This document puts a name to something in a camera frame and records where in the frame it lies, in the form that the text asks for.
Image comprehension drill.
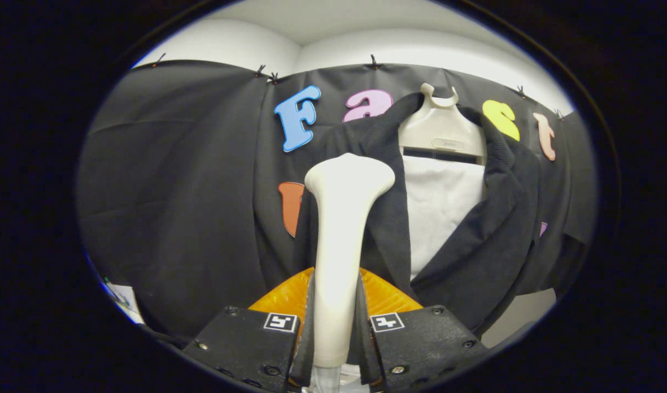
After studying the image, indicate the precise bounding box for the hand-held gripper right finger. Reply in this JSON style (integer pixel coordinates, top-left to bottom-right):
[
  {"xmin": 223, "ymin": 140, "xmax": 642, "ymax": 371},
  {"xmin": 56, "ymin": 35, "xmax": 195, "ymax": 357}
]
[{"xmin": 357, "ymin": 267, "xmax": 487, "ymax": 391}]

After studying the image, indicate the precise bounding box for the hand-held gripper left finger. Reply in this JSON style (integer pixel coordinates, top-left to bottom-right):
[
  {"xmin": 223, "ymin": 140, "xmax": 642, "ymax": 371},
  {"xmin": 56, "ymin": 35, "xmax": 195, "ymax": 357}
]
[{"xmin": 183, "ymin": 266, "xmax": 316, "ymax": 393}]

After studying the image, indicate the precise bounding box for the white garment steamer head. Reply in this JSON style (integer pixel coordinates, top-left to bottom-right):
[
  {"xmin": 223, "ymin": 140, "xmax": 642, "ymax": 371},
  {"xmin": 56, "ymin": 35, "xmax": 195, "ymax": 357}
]
[{"xmin": 304, "ymin": 153, "xmax": 396, "ymax": 369}]

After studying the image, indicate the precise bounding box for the black suit jacket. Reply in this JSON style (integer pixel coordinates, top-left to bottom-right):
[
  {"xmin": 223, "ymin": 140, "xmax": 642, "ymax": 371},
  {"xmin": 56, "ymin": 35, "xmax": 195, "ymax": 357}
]
[{"xmin": 293, "ymin": 92, "xmax": 544, "ymax": 336}]

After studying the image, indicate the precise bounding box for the white fabric ironing pad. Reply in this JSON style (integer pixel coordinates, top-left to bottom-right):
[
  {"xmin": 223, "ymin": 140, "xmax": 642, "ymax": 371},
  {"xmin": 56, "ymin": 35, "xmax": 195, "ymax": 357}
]
[{"xmin": 402, "ymin": 156, "xmax": 487, "ymax": 282}]

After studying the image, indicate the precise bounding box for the cluttered papers pile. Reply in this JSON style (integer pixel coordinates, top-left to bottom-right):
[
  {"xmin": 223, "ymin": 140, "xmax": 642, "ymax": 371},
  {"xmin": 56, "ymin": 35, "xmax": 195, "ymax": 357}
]
[{"xmin": 103, "ymin": 277, "xmax": 146, "ymax": 325}]

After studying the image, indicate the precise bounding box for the black backdrop cloth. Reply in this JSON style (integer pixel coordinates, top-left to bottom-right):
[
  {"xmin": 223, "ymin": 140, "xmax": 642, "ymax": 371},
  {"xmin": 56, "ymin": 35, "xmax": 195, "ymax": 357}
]
[{"xmin": 76, "ymin": 59, "xmax": 599, "ymax": 339}]

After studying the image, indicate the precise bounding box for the white plastic hanger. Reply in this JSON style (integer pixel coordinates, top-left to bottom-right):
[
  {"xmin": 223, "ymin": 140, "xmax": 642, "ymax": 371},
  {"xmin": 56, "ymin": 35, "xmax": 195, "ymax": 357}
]
[{"xmin": 398, "ymin": 83, "xmax": 487, "ymax": 164}]

